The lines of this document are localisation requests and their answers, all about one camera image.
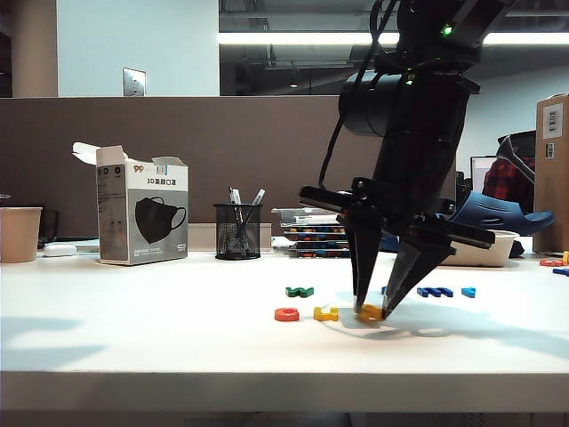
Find black mesh pen holder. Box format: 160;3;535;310
212;203;262;262

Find beige pulp food tray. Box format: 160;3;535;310
439;229;520;268

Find flat pack of letter magnets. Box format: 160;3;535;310
289;238;352;249
287;247;353;260
283;227;350;237

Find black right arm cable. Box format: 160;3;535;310
317;0;399;190

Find black and silver pen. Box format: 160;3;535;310
228;186;244;223
240;189;267;232

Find dark blue letter m magnet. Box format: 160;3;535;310
416;286;454;299

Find clear plastic case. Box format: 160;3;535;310
270;205;346;229

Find yellow letter p magnet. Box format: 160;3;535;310
357;303;385;324

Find brown paper cup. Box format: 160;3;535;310
0;206;44;264

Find grey face mask box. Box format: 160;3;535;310
71;141;189;267

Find metal wall switch plate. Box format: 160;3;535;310
122;67;148;98

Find white ceiling light strip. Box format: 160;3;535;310
217;32;569;46

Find navy blue foam slipper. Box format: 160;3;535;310
445;189;557;238
377;233;404;254

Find brown desk partition panel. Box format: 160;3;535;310
0;93;459;241

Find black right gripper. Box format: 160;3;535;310
298;128;497;320

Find computer monitor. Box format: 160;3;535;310
470;155;497;192

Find white earbuds case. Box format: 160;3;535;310
43;242;77;258

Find person in red plaid shirt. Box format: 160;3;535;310
482;130;537;214

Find brown cardboard box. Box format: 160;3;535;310
533;93;569;255

